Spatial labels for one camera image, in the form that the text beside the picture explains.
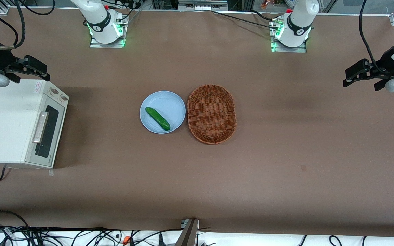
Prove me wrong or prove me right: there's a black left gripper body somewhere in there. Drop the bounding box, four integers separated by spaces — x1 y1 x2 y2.
369 41 394 82

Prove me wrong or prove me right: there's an oven door with metal handle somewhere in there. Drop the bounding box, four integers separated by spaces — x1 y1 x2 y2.
25 101 67 168

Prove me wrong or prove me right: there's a white toaster oven body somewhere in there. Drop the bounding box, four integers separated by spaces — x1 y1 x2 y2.
0 79 69 169

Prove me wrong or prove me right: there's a green cucumber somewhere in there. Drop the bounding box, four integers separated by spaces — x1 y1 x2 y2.
145 107 171 131

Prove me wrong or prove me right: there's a light blue plate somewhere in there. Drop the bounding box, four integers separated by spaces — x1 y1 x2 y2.
140 91 186 134

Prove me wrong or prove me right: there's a brown wicker basket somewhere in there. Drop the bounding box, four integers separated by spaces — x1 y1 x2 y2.
187 84 237 145

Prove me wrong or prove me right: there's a grey power strip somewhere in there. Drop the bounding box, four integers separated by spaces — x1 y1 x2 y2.
178 1 229 11

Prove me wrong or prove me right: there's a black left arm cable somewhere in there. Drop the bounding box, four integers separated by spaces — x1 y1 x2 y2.
359 0 390 74

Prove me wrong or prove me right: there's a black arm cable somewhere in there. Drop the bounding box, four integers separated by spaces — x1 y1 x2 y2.
0 0 26 49
359 0 390 74

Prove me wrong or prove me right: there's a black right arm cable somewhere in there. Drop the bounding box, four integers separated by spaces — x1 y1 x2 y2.
0 0 26 49

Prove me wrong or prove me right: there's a black looping cable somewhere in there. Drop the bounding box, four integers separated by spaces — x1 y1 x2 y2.
20 0 56 16

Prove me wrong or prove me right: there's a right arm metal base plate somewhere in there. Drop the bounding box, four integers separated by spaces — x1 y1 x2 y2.
90 20 126 49

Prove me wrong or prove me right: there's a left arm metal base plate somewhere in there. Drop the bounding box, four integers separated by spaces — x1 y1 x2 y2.
271 21 307 53

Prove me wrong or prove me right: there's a black cable on table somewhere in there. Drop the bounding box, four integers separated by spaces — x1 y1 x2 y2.
211 10 280 29

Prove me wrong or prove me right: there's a black floor cable loop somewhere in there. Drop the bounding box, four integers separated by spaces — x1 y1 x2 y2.
0 210 30 228

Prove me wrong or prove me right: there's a grey camera stand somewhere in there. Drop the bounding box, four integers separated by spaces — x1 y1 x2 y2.
175 219 200 246

